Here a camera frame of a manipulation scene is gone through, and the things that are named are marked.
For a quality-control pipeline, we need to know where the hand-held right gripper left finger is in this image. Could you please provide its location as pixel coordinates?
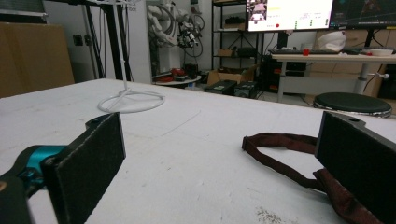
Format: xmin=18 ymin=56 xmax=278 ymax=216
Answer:
xmin=0 ymin=112 xmax=127 ymax=224

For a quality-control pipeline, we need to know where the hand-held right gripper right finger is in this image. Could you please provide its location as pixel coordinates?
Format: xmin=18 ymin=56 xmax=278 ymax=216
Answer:
xmin=314 ymin=110 xmax=396 ymax=224

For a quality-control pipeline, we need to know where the dark red fabric strap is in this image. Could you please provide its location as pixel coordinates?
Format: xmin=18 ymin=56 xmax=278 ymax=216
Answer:
xmin=241 ymin=132 xmax=386 ymax=224

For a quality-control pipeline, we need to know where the black round stool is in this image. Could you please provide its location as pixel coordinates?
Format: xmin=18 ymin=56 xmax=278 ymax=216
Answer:
xmin=313 ymin=91 xmax=393 ymax=119

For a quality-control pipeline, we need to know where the white metal stand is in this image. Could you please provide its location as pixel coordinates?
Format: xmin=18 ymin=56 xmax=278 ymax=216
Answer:
xmin=97 ymin=0 xmax=166 ymax=115

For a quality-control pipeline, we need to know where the light wooden desk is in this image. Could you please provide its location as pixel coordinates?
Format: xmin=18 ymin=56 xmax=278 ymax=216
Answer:
xmin=271 ymin=53 xmax=396 ymax=104

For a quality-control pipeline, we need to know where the white bowl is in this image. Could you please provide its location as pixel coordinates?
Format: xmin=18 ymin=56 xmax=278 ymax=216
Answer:
xmin=369 ymin=49 xmax=394 ymax=57

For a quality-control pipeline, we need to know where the brown cardboard board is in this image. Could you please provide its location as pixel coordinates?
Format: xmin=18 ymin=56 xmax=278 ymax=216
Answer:
xmin=0 ymin=21 xmax=76 ymax=99

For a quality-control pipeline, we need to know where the black keyboard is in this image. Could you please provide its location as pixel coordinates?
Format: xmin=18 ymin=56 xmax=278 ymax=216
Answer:
xmin=268 ymin=49 xmax=343 ymax=56

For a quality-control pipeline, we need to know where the black equipment case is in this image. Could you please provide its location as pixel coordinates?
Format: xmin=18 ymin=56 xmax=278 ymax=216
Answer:
xmin=204 ymin=79 xmax=238 ymax=96
xmin=233 ymin=81 xmax=259 ymax=99

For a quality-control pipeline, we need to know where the dark computer monitor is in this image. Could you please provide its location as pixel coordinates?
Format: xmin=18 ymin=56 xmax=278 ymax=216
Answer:
xmin=329 ymin=0 xmax=396 ymax=31

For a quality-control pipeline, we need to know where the open cardboard box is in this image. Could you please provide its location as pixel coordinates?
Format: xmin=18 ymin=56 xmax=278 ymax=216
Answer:
xmin=206 ymin=63 xmax=262 ymax=87

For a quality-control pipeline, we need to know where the bright computer monitor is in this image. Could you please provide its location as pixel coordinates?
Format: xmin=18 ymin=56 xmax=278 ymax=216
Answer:
xmin=246 ymin=0 xmax=334 ymax=33

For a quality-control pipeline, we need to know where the black metal shelf rack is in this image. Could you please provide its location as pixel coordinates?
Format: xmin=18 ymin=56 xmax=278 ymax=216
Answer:
xmin=210 ymin=0 xmax=265 ymax=82

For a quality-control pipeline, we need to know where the black metal frame post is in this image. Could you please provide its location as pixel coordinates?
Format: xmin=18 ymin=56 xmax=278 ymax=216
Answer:
xmin=100 ymin=3 xmax=133 ymax=82

